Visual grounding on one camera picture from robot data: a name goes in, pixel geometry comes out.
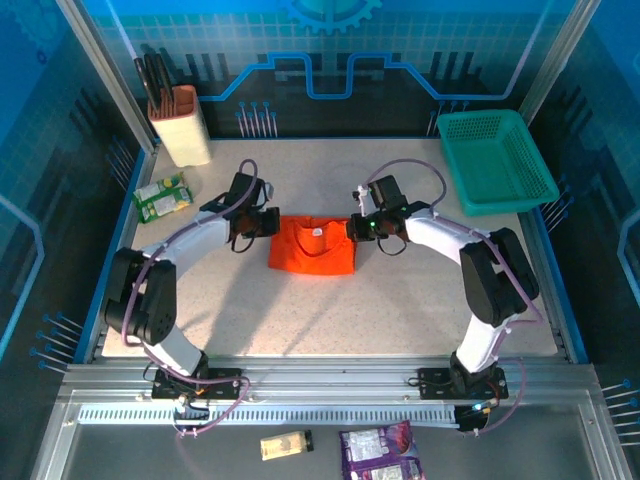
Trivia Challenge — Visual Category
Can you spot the orange t-shirt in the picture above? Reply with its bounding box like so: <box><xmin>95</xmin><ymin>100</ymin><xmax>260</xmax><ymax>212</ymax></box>
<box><xmin>267</xmin><ymin>215</ymin><xmax>358</xmax><ymax>277</ymax></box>

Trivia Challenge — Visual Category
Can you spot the green snack packet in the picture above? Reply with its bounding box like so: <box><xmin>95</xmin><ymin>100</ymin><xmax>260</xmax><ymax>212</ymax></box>
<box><xmin>132</xmin><ymin>171</ymin><xmax>194</xmax><ymax>225</ymax></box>

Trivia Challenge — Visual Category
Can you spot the cream knife block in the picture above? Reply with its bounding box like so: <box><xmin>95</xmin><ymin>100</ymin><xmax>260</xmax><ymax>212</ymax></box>
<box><xmin>148</xmin><ymin>84</ymin><xmax>213</xmax><ymax>169</ymax></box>

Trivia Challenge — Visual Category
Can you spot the teal plastic basket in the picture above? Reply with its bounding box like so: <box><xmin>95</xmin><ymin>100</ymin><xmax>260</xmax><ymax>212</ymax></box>
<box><xmin>436</xmin><ymin>108</ymin><xmax>560</xmax><ymax>217</ymax></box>

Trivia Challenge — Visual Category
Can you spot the cream box with black cap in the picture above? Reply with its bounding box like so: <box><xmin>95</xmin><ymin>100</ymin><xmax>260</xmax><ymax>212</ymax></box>
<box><xmin>259</xmin><ymin>429</ymin><xmax>315</xmax><ymax>462</ymax></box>

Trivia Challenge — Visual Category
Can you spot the purple snack bag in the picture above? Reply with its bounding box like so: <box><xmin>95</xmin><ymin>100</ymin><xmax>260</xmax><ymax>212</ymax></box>
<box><xmin>338</xmin><ymin>419</ymin><xmax>427</xmax><ymax>480</ymax></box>

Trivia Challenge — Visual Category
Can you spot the thin black right gripper cable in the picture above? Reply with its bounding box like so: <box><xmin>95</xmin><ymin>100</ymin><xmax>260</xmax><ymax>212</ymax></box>
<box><xmin>376</xmin><ymin>237</ymin><xmax>407</xmax><ymax>258</ymax></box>

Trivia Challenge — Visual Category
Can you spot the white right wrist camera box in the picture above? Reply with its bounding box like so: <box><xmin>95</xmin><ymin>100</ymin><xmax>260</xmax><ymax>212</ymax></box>
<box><xmin>351</xmin><ymin>183</ymin><xmax>373</xmax><ymax>217</ymax></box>

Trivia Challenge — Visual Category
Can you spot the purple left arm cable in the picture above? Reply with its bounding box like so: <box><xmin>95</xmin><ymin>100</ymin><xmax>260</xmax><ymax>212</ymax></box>
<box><xmin>121</xmin><ymin>158</ymin><xmax>259</xmax><ymax>480</ymax></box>

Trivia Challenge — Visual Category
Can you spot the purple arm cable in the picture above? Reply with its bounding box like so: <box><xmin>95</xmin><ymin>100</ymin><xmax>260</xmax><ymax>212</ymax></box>
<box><xmin>362</xmin><ymin>157</ymin><xmax>544</xmax><ymax>436</ymax></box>
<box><xmin>121</xmin><ymin>158</ymin><xmax>259</xmax><ymax>480</ymax></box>

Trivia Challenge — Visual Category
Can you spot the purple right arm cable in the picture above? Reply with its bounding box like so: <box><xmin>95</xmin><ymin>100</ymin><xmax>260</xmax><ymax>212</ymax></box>
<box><xmin>362</xmin><ymin>157</ymin><xmax>544</xmax><ymax>436</ymax></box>

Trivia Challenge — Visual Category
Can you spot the aluminium frame rail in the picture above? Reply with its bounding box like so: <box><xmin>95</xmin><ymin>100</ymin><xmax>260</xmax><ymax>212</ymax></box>
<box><xmin>59</xmin><ymin>355</ymin><xmax>601</xmax><ymax>404</ymax></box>

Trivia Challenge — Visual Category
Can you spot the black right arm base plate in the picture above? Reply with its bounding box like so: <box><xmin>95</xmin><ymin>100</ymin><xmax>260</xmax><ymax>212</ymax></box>
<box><xmin>417</xmin><ymin>367</ymin><xmax>509</xmax><ymax>401</ymax></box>

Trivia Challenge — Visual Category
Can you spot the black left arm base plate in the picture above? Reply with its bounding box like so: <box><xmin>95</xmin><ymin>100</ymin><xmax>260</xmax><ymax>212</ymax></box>
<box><xmin>151</xmin><ymin>367</ymin><xmax>247</xmax><ymax>401</ymax></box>

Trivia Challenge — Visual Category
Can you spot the black handled knife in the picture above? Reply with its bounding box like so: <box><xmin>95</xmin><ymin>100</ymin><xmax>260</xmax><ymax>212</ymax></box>
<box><xmin>144</xmin><ymin>53</ymin><xmax>167</xmax><ymax>115</ymax></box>
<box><xmin>154</xmin><ymin>53</ymin><xmax>175</xmax><ymax>107</ymax></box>

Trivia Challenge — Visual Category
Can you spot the white slotted cable duct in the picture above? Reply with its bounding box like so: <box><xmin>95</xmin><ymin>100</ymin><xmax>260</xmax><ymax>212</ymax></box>
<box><xmin>77</xmin><ymin>403</ymin><xmax>459</xmax><ymax>427</ymax></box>

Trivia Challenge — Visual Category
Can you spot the aluminium frame post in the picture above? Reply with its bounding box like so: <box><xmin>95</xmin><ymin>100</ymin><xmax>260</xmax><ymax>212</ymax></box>
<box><xmin>517</xmin><ymin>0</ymin><xmax>604</xmax><ymax>134</ymax></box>
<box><xmin>54</xmin><ymin>0</ymin><xmax>159</xmax><ymax>154</ymax></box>

